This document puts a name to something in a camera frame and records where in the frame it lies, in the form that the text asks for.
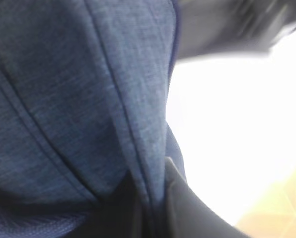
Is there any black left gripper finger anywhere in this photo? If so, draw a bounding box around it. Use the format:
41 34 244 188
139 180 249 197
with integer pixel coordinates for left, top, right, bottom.
165 157 239 238

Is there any navy blue lunch bag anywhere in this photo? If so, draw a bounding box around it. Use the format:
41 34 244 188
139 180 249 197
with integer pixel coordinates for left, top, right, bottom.
0 0 182 238

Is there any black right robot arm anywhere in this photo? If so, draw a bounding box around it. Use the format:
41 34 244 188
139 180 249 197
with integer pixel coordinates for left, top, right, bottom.
178 0 296 60

